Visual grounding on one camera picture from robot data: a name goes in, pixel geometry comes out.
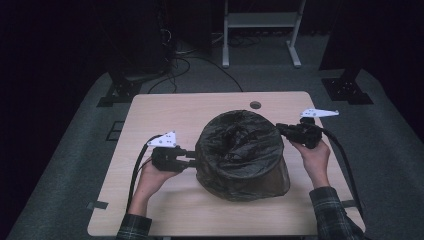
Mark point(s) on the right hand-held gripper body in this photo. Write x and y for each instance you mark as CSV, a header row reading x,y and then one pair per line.
x,y
305,133

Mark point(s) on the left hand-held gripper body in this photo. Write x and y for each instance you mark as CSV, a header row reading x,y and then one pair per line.
x,y
168,160

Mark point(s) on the black plastic trash bag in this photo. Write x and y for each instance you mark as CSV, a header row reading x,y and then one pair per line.
x,y
240,156

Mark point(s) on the grey tape strip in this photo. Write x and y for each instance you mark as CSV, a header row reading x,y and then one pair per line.
x,y
98,205
348,203

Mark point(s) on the white metal stand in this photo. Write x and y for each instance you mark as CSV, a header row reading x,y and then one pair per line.
x,y
263,20

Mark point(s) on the black stand base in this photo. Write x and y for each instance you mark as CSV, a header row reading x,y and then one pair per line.
x,y
120,91
346,90

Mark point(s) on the person's left hand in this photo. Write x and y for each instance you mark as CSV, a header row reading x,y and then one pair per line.
x,y
151,181

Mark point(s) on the grey table grommet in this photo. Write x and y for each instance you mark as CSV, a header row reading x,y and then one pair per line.
x,y
255,105

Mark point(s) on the person's right hand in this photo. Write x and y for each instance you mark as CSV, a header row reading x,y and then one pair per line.
x,y
315,163

